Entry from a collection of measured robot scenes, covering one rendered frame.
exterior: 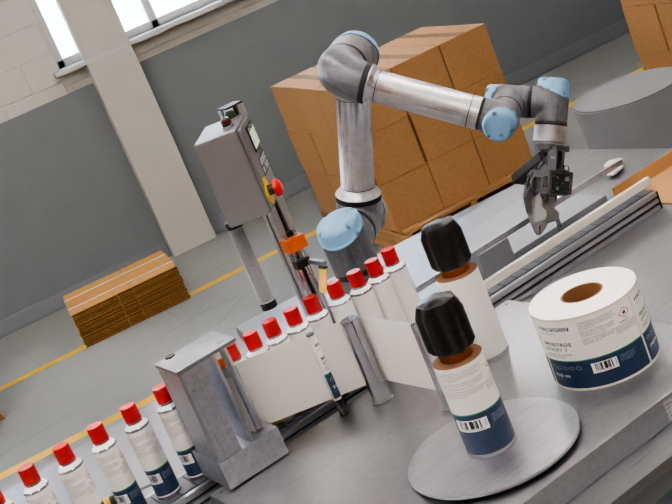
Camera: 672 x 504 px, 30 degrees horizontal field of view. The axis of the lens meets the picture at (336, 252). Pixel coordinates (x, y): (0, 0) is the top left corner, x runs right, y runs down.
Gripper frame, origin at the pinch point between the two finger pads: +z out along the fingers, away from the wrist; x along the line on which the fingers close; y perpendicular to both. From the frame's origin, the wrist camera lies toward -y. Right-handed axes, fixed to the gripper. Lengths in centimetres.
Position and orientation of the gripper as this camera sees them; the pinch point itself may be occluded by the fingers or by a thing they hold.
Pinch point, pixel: (536, 229)
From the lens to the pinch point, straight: 298.5
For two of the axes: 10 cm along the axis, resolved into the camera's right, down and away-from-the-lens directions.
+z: -0.7, 10.0, 0.3
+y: 5.0, 0.6, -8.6
